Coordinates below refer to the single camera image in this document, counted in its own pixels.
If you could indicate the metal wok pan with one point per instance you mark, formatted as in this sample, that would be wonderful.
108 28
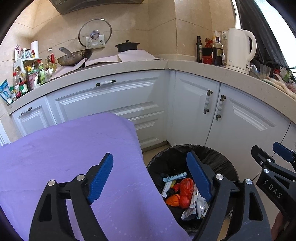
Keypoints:
72 58

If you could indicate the dark curtain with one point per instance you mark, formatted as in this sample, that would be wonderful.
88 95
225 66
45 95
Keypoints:
268 50

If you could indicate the small orange plastic bag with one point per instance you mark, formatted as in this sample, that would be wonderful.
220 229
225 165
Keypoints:
173 200

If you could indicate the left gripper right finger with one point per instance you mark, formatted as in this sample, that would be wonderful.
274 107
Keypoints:
202 175

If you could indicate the white patterned snack wrapper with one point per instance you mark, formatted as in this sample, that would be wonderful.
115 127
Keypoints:
198 206

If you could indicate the light blue tube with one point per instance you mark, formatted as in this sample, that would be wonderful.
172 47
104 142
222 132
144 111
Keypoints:
175 177

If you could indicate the cabinet door handle right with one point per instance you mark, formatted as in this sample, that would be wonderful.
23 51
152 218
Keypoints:
220 107

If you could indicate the glass pot lid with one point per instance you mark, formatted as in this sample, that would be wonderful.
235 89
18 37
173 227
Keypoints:
95 33

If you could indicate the dark olive oil bottle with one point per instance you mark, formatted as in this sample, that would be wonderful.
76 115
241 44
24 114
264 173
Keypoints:
199 49

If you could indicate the black pot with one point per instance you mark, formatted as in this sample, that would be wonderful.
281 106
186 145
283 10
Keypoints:
127 45

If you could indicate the blue snack packet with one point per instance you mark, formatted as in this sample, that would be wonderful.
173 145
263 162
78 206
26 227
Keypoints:
5 92

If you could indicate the cabinet door handle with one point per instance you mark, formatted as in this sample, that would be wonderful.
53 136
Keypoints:
220 107
207 101

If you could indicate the dark sauce bottle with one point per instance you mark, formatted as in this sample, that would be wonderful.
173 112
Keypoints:
217 52

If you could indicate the cabinet door handle left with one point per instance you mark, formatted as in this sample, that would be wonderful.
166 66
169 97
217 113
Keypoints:
207 101

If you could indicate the large orange plastic bag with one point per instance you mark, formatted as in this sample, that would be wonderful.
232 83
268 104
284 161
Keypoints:
186 192

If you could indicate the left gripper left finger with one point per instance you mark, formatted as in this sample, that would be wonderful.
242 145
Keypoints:
97 177

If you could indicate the white electric kettle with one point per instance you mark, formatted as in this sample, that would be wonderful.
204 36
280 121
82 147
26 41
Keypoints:
241 49

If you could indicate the small drawer handle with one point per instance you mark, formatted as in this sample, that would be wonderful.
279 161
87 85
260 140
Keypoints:
26 111

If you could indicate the black trash bin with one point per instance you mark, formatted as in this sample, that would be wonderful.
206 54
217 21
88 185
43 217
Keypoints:
214 176

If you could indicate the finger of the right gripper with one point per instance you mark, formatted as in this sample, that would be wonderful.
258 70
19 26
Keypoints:
287 154

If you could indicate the purple tablecloth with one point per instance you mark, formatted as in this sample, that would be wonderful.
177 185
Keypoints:
129 207

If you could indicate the spice rack with jars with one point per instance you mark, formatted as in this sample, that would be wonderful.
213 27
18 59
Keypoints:
30 70

